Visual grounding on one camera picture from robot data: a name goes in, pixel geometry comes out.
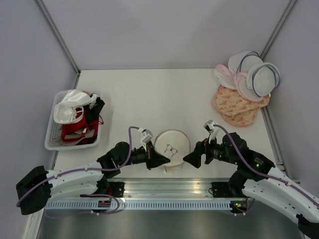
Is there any white pink-trim mesh bag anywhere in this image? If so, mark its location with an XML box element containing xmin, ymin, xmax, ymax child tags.
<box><xmin>234</xmin><ymin>72</ymin><xmax>264</xmax><ymax>102</ymax></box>
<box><xmin>214</xmin><ymin>64</ymin><xmax>237</xmax><ymax>90</ymax></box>

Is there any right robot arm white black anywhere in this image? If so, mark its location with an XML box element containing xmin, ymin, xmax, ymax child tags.
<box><xmin>183</xmin><ymin>132</ymin><xmax>319</xmax><ymax>239</ymax></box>

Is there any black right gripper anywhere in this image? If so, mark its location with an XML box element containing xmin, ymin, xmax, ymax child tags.
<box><xmin>182</xmin><ymin>131</ymin><xmax>239</xmax><ymax>168</ymax></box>

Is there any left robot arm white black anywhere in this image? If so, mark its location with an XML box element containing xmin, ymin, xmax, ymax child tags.
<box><xmin>16</xmin><ymin>141</ymin><xmax>170</xmax><ymax>215</ymax></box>

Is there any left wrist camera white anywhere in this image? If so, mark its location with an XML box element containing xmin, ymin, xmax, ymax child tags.
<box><xmin>138</xmin><ymin>127</ymin><xmax>153</xmax><ymax>147</ymax></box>

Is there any white blue-trim mesh bag front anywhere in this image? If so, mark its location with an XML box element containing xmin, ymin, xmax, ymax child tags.
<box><xmin>246</xmin><ymin>62</ymin><xmax>281</xmax><ymax>97</ymax></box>

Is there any aluminium table edge rail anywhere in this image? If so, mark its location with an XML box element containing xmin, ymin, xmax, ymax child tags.
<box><xmin>34</xmin><ymin>178</ymin><xmax>302</xmax><ymax>199</ymax></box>

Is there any white slotted cable duct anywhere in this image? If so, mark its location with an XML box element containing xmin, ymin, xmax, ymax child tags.
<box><xmin>45</xmin><ymin>199</ymin><xmax>232</xmax><ymax>211</ymax></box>

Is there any orange floral bag lower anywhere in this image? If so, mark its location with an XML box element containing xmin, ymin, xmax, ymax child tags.
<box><xmin>221</xmin><ymin>109</ymin><xmax>258</xmax><ymax>127</ymax></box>

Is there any black bra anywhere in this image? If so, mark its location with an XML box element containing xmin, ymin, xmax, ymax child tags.
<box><xmin>84</xmin><ymin>97</ymin><xmax>105</xmax><ymax>125</ymax></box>

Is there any right aluminium frame post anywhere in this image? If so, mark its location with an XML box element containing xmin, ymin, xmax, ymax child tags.
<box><xmin>260</xmin><ymin>0</ymin><xmax>299</xmax><ymax>60</ymax></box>

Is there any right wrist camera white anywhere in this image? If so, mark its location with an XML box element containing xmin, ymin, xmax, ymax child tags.
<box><xmin>203</xmin><ymin>120</ymin><xmax>219</xmax><ymax>142</ymax></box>

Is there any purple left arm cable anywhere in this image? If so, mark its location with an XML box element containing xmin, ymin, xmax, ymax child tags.
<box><xmin>15</xmin><ymin>126</ymin><xmax>140</xmax><ymax>208</ymax></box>

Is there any white pink-trim mesh bag right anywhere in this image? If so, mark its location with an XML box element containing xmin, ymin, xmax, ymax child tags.
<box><xmin>234</xmin><ymin>72</ymin><xmax>264</xmax><ymax>102</ymax></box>

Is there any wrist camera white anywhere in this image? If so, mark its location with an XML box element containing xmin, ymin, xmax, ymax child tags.
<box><xmin>203</xmin><ymin>120</ymin><xmax>219</xmax><ymax>142</ymax></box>
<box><xmin>138</xmin><ymin>127</ymin><xmax>153</xmax><ymax>147</ymax></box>

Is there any white blue-trim mesh bag rear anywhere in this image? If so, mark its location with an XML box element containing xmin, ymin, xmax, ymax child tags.
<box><xmin>228</xmin><ymin>51</ymin><xmax>263</xmax><ymax>74</ymax></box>

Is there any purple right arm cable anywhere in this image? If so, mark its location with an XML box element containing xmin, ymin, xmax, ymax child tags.
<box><xmin>215</xmin><ymin>124</ymin><xmax>319</xmax><ymax>209</ymax></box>

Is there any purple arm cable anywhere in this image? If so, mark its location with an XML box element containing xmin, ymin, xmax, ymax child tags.
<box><xmin>15</xmin><ymin>126</ymin><xmax>140</xmax><ymax>208</ymax></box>
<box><xmin>215</xmin><ymin>124</ymin><xmax>319</xmax><ymax>209</ymax></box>

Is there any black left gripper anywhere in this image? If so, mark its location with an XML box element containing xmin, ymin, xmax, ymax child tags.
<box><xmin>118</xmin><ymin>140</ymin><xmax>170</xmax><ymax>170</ymax></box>

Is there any white blue-trim mesh bag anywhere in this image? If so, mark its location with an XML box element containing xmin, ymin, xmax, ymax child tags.
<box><xmin>228</xmin><ymin>51</ymin><xmax>263</xmax><ymax>74</ymax></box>
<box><xmin>246</xmin><ymin>62</ymin><xmax>281</xmax><ymax>97</ymax></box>

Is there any white plastic basket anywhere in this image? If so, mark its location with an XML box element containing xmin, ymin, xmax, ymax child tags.
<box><xmin>44</xmin><ymin>90</ymin><xmax>102</xmax><ymax>151</ymax></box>

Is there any round beige mesh laundry bag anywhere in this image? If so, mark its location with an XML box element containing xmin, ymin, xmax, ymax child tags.
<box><xmin>155</xmin><ymin>129</ymin><xmax>191</xmax><ymax>174</ymax></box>

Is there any white pink-trim mesh bag left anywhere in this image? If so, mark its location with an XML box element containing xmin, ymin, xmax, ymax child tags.
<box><xmin>214</xmin><ymin>64</ymin><xmax>237</xmax><ymax>90</ymax></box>

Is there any red bra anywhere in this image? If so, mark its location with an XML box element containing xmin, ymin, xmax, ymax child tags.
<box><xmin>61</xmin><ymin>110</ymin><xmax>104</xmax><ymax>145</ymax></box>

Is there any left aluminium frame post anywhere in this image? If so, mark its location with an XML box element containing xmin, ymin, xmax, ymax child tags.
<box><xmin>33</xmin><ymin>0</ymin><xmax>81</xmax><ymax>76</ymax></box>

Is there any right side aluminium rail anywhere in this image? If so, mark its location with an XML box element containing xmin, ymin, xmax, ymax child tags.
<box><xmin>261</xmin><ymin>106</ymin><xmax>289</xmax><ymax>176</ymax></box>

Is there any aluminium frame post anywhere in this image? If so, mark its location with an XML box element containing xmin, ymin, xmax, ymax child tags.
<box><xmin>260</xmin><ymin>0</ymin><xmax>299</xmax><ymax>60</ymax></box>
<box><xmin>33</xmin><ymin>0</ymin><xmax>81</xmax><ymax>76</ymax></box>

